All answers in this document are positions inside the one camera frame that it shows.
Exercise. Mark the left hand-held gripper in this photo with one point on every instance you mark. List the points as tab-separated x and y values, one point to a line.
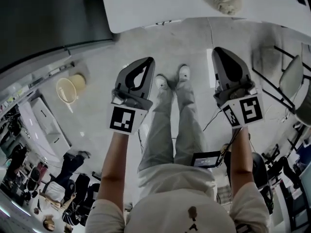
122	119

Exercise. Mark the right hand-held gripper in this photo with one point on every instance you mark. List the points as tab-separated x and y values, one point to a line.
250	110

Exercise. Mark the white drawer with black handle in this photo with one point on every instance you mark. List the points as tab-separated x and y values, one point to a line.
176	22

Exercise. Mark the person's right forearm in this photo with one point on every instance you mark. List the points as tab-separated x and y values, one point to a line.
240	161

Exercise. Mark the person's left forearm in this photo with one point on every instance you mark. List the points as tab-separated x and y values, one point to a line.
114	164

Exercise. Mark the white desk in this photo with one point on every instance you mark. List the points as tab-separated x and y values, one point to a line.
158	4

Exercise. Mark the person's left white shoe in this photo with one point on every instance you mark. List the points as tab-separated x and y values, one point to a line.
161	81

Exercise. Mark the person's white shoe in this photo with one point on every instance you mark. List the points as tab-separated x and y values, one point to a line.
161	81
184	72

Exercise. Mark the person's right white shoe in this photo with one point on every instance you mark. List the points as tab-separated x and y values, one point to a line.
184	72

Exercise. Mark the person's grey trousers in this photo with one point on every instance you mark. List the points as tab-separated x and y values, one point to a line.
160	130

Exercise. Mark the beige waste bin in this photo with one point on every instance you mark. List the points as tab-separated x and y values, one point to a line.
69	88

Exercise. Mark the small black display screen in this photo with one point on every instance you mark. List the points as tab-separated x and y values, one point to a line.
205	160

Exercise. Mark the white shelf unit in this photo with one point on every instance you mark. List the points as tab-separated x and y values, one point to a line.
29	86

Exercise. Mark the grey metal cabinet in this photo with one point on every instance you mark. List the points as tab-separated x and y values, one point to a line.
43	18

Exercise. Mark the white flat board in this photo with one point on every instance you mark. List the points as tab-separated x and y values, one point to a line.
26	120

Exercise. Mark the black office chair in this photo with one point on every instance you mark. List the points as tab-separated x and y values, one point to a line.
83	190

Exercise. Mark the person's white shirt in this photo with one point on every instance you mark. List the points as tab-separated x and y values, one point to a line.
177	203

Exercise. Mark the grey chair black frame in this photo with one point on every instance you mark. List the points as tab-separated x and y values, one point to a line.
291	76

